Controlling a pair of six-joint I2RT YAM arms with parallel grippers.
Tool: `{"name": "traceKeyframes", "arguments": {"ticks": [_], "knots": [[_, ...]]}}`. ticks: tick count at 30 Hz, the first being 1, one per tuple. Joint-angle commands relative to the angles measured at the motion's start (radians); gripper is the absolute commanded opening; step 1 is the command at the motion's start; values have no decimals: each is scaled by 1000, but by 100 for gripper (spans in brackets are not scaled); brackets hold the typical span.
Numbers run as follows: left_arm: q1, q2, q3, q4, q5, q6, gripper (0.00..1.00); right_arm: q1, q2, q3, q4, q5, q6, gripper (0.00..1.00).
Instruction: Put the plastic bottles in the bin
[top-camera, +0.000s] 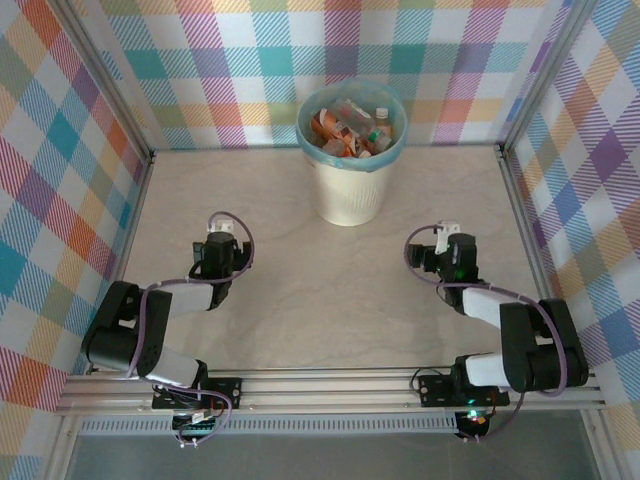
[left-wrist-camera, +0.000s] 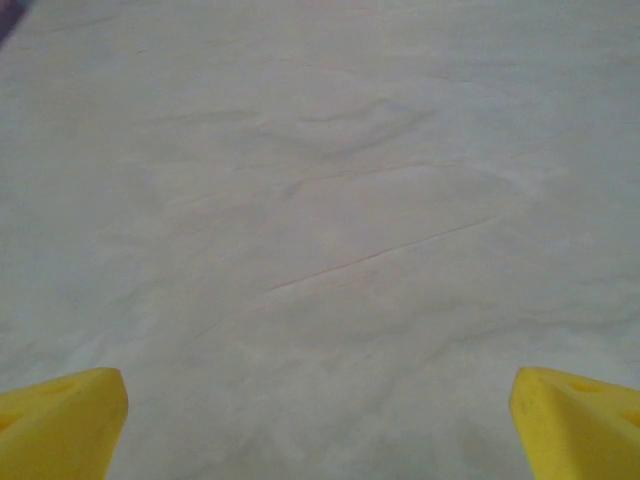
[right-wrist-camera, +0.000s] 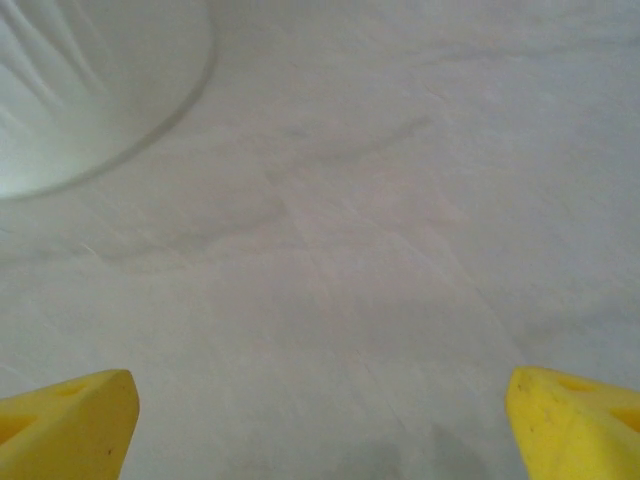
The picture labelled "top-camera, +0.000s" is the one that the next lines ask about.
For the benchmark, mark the clear bottle green cap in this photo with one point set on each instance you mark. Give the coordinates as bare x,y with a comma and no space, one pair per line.
374,135

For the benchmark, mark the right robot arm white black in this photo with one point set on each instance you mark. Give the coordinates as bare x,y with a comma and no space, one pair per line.
540,345

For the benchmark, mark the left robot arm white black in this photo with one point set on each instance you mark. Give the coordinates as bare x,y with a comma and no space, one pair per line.
120,340

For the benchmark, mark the cream plastic waste bin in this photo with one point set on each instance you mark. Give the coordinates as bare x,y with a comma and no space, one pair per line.
350,195

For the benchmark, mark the teal plastic bin liner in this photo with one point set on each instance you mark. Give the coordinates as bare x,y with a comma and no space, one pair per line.
303,142

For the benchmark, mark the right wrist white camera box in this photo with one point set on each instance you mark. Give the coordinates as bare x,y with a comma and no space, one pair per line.
445,237

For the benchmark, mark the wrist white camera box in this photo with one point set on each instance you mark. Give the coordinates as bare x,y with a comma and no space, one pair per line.
221,226
445,237

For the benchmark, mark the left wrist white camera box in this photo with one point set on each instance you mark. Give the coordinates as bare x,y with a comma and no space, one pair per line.
221,226

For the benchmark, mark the left aluminium side rail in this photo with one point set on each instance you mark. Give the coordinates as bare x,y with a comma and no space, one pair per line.
132,225

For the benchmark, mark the aluminium side rail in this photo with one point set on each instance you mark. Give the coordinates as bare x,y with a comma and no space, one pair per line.
520,210
132,225

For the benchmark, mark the right aluminium side rail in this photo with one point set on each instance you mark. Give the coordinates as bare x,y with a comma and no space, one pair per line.
520,210

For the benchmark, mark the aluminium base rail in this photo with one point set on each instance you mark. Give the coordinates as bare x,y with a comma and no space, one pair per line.
325,390

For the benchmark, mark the left aluminium upright post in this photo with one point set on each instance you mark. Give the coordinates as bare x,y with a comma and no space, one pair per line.
107,80

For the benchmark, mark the aluminium upright post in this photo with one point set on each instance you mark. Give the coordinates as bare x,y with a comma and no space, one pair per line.
107,80
544,75

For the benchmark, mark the right aluminium upright post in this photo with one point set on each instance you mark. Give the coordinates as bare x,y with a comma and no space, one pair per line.
544,75

